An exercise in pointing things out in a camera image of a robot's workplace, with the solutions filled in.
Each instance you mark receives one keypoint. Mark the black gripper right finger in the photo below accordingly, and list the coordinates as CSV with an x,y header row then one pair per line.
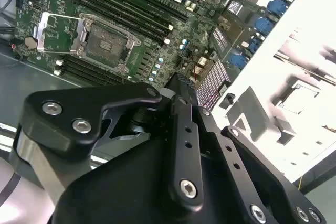
x,y
242,182

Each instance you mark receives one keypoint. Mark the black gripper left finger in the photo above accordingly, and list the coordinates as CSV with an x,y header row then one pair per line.
x,y
65,108

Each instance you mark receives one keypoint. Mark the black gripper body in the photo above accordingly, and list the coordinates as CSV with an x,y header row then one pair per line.
x,y
118,195

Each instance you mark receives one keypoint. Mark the metal socket cover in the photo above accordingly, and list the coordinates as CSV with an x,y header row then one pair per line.
x,y
41,31

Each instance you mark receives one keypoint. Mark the silver CPU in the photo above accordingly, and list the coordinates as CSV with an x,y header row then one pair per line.
x,y
299,99

